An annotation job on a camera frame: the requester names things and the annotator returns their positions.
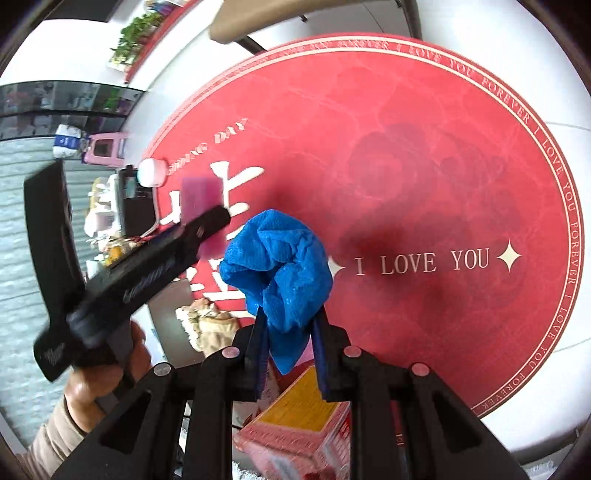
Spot left forearm beige sleeve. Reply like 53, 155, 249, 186
16, 398, 86, 480

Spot black radio device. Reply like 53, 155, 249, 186
115, 165, 156, 238

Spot pink plastic stool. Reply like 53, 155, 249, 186
82, 132, 128, 169

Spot left hand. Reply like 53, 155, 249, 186
64, 321, 151, 433

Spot pink sponge block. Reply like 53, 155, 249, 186
180, 176, 225, 260

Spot beige tan sock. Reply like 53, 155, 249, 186
194, 312, 240, 357

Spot white round gadget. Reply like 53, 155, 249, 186
137, 158, 168, 188

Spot gold white scrunchie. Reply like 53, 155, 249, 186
175, 298, 219, 351

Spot green potted plant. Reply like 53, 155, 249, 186
112, 11, 164, 66

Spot grey storage box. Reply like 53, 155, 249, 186
147, 279, 204, 368

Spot brown chair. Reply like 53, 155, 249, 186
208, 1, 423, 52

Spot red gift box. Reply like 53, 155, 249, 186
235, 366, 352, 479

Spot blue cloth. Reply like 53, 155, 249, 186
218, 209, 332, 375

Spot round red wedding mat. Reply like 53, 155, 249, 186
145, 34, 585, 416

